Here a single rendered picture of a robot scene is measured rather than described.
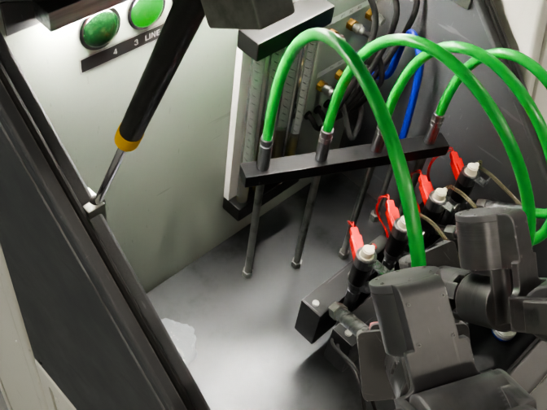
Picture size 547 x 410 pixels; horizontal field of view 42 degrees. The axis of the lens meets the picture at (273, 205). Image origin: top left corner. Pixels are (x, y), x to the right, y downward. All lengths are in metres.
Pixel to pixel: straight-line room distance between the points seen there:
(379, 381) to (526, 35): 0.60
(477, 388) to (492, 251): 0.27
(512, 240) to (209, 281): 0.61
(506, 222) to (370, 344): 0.19
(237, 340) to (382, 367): 0.52
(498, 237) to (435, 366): 0.24
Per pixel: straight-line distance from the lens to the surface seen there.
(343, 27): 1.14
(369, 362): 0.68
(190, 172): 1.06
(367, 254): 0.94
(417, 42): 0.84
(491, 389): 0.53
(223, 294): 1.21
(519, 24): 1.10
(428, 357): 0.56
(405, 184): 0.66
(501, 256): 0.77
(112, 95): 0.86
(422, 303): 0.55
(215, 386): 1.13
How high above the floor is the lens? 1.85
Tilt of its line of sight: 49 degrees down
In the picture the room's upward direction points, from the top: 10 degrees clockwise
